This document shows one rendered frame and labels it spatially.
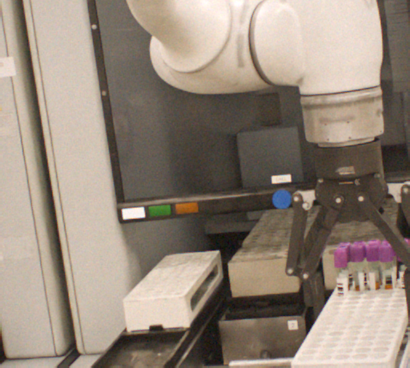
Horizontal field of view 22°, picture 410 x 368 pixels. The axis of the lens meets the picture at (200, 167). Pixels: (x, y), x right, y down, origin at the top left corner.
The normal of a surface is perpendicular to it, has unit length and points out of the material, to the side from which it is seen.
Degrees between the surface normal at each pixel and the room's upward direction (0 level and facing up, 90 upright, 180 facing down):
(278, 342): 90
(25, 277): 90
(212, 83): 148
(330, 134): 90
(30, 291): 90
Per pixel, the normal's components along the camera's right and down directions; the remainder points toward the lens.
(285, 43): -0.66, 0.23
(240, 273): -0.19, 0.16
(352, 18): 0.33, 0.02
